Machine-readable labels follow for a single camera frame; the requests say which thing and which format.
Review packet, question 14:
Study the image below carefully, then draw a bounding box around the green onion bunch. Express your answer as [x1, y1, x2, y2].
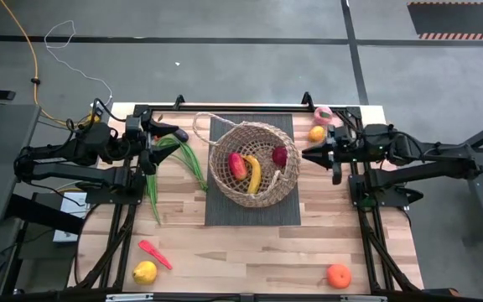
[144, 136, 209, 226]

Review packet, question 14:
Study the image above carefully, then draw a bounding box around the silver metal bracket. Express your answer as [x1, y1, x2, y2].
[106, 293, 154, 302]
[340, 295, 388, 302]

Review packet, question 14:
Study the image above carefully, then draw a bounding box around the yellow banana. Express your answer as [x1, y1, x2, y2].
[242, 154, 262, 195]

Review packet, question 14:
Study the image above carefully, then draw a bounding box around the small yellow-orange fruit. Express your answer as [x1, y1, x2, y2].
[308, 125, 326, 143]

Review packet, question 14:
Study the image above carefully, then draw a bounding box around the black desk crossbar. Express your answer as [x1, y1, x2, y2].
[6, 194, 86, 236]

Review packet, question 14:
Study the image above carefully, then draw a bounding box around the white box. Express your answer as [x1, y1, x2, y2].
[52, 191, 91, 243]

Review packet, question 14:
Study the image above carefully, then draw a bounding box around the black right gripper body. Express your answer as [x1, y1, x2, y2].
[328, 125, 354, 185]

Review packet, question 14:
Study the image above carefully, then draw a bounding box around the dark grey placemat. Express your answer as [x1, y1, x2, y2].
[204, 112, 302, 227]

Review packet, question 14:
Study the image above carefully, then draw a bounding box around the red chili pepper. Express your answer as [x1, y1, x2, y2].
[138, 239, 174, 271]

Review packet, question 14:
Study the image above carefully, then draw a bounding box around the black striped-edge floor mat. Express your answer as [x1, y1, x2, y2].
[407, 2, 483, 41]

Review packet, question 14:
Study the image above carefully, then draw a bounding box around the yellow lemon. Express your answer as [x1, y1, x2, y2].
[132, 260, 158, 286]

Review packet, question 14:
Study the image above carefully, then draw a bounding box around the black aluminium rig frame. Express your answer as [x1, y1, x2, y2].
[67, 91, 425, 302]

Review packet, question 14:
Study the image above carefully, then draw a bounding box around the dark red round fruit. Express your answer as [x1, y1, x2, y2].
[271, 145, 288, 168]

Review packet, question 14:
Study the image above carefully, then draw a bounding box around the pink peach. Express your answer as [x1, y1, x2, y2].
[313, 106, 335, 127]

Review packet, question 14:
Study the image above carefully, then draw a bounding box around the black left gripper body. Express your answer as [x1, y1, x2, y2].
[126, 115, 158, 176]

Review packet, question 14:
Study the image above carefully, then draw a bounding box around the orange tangerine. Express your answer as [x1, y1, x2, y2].
[325, 263, 353, 290]

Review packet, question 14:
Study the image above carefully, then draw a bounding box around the purple eggplant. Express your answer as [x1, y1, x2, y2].
[169, 128, 190, 143]

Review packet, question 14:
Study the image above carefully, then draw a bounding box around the thin white cable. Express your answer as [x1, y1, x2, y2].
[43, 19, 114, 108]

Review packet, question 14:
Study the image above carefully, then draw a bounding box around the red and yellow mango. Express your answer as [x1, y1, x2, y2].
[227, 152, 249, 182]

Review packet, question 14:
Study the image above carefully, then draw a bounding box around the yellow cable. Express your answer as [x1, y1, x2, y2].
[0, 0, 100, 127]

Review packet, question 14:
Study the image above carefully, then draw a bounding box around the woven seagrass basket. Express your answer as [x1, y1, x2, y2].
[192, 112, 302, 209]

